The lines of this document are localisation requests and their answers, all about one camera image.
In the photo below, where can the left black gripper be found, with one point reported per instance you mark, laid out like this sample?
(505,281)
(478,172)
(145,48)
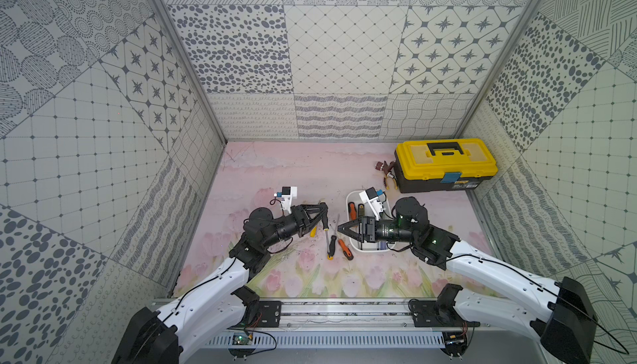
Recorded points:
(308,217)

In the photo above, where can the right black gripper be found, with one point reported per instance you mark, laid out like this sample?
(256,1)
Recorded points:
(369,227)

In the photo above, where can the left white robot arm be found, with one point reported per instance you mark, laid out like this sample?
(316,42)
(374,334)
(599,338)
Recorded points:
(173,333)

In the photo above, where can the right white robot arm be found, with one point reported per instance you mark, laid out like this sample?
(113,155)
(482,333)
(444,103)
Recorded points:
(557,314)

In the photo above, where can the slim black yellow screwdriver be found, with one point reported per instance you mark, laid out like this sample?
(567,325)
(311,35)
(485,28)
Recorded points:
(324,217)

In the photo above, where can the black yellow stubby screwdriver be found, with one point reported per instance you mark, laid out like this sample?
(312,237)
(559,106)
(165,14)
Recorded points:
(331,234)

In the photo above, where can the white rectangular storage tray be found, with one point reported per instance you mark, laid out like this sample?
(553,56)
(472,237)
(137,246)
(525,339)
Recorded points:
(365,247)

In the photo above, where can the yellow black toolbox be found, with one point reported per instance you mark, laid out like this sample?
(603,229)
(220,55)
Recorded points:
(425,166)

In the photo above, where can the green circuit board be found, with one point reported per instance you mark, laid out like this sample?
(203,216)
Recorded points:
(242,339)

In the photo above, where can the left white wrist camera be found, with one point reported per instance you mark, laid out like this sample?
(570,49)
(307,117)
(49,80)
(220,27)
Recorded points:
(285,197)

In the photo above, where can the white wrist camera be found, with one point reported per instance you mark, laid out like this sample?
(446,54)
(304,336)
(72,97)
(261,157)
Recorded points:
(285,197)
(373,199)

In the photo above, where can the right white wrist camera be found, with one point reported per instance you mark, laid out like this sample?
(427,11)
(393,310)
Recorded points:
(373,199)

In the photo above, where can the brown clamp with wires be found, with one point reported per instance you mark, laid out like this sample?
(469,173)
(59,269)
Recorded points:
(388,175)

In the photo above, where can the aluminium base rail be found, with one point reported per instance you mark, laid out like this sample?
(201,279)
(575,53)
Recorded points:
(360,324)

